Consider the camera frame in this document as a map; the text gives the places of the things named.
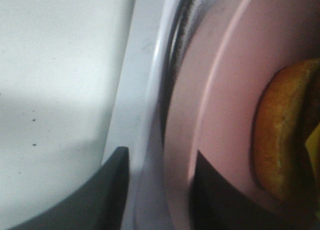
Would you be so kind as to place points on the white microwave oven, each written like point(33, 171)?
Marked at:
point(60, 64)

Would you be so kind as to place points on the burger with lettuce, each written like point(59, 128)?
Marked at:
point(286, 122)

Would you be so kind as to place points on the glass microwave turntable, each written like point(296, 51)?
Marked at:
point(184, 25)

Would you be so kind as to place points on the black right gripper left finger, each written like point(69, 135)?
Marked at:
point(98, 204)

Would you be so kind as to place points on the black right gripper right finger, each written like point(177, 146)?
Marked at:
point(217, 205)

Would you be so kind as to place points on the pink plate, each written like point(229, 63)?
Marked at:
point(232, 56)

